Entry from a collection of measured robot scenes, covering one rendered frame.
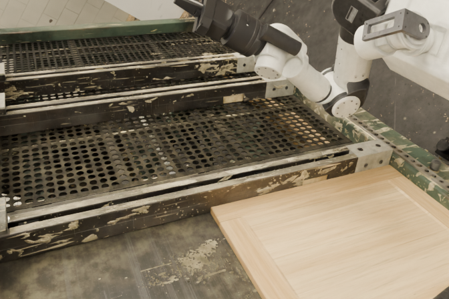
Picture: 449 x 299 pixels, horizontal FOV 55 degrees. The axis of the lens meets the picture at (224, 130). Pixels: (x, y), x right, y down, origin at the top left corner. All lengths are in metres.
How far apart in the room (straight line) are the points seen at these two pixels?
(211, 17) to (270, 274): 0.55
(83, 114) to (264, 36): 0.69
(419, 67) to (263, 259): 0.49
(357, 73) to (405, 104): 1.38
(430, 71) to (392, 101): 1.68
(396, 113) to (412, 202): 1.31
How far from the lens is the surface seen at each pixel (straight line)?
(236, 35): 0.97
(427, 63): 0.87
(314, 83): 1.12
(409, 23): 0.76
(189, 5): 0.97
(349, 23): 1.02
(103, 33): 2.25
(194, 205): 1.03
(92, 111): 1.43
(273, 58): 1.00
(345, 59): 1.11
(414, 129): 2.41
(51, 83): 1.65
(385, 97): 2.57
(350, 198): 1.17
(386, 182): 1.27
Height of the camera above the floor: 2.02
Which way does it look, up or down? 36 degrees down
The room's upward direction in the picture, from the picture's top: 66 degrees counter-clockwise
